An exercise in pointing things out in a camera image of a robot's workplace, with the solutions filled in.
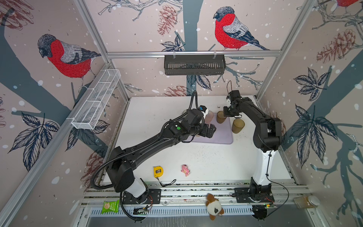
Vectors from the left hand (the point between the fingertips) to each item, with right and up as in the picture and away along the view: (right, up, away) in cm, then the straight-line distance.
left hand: (210, 127), depth 73 cm
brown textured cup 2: (+24, -2, +24) cm, 34 cm away
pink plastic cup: (+5, +3, +30) cm, 31 cm away
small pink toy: (-14, -26, +7) cm, 30 cm away
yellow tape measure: (-29, -27, +6) cm, 40 cm away
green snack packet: (-51, -40, -4) cm, 65 cm away
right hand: (+16, +6, +27) cm, 32 cm away
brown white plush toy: (+1, -39, -5) cm, 39 cm away
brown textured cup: (+12, +3, +26) cm, 29 cm away
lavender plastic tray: (+14, -9, +27) cm, 31 cm away
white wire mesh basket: (-63, +6, -2) cm, 64 cm away
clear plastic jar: (+44, -34, -8) cm, 57 cm away
